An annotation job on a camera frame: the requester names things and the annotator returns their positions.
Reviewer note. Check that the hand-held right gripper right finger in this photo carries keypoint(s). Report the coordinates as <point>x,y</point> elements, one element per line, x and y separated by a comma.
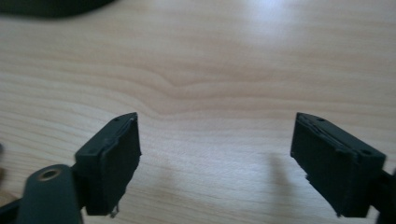
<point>336,165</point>

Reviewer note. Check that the dark round object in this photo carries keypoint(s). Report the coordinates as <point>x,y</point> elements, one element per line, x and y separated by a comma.
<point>53,6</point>

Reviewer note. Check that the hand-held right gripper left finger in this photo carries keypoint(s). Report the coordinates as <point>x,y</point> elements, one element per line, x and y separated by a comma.
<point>107,165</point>

